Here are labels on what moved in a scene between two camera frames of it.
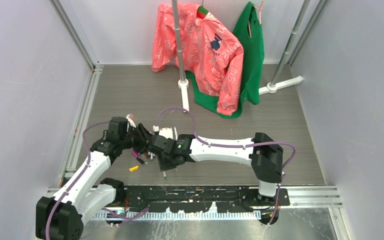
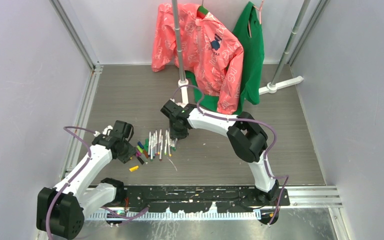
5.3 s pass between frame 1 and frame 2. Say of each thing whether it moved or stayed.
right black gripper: moved
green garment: stayed
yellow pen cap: stayed
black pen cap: stayed
